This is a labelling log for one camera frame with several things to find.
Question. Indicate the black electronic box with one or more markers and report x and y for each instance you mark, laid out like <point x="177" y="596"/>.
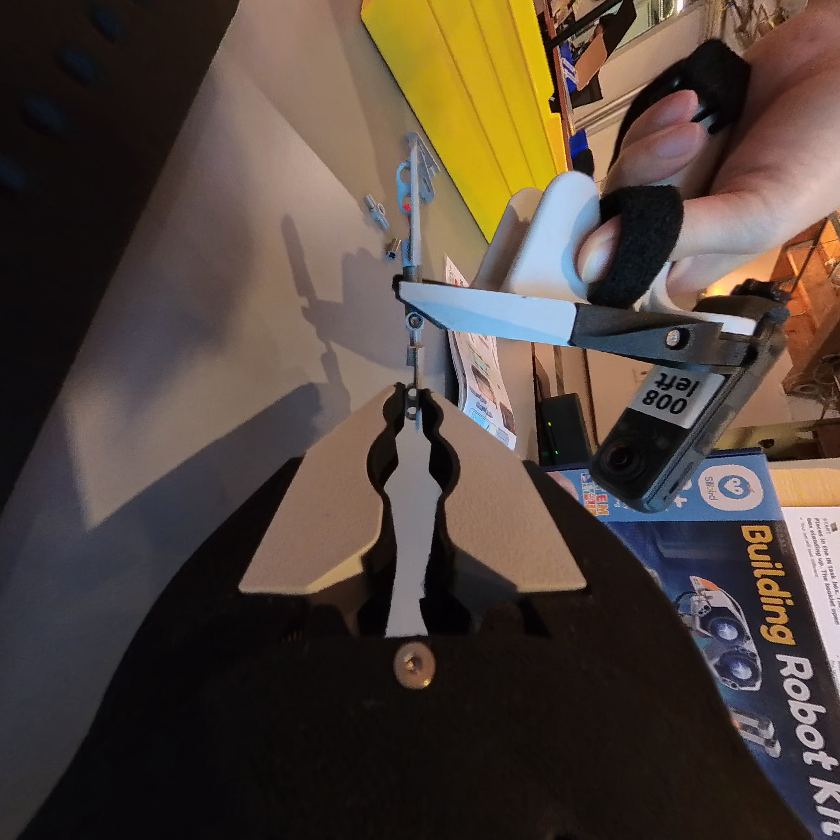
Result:
<point x="564" y="430"/>

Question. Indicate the yellow plastic parts bin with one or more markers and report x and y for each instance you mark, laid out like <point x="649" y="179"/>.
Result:
<point x="459" y="85"/>

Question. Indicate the light grey toy connector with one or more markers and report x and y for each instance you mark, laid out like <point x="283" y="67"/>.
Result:
<point x="376" y="211"/>

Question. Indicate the white instruction booklet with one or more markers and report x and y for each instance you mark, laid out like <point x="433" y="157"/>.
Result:
<point x="482" y="387"/>

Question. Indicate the person's left hand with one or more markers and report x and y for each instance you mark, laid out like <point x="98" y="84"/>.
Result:
<point x="774" y="151"/>

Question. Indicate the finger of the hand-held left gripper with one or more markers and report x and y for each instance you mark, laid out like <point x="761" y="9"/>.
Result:
<point x="499" y="312"/>

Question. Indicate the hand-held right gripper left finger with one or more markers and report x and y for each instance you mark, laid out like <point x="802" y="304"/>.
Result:
<point x="315" y="525"/>

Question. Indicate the wooden shelf unit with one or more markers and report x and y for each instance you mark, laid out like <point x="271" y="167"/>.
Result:
<point x="810" y="308"/>

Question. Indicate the small grey toy bush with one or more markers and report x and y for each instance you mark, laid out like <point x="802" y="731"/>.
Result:
<point x="392" y="250"/>

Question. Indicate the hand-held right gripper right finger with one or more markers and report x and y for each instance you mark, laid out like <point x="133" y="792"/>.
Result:
<point x="512" y="525"/>

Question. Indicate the grey toy rod assembly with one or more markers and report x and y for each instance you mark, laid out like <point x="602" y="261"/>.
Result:
<point x="414" y="223"/>

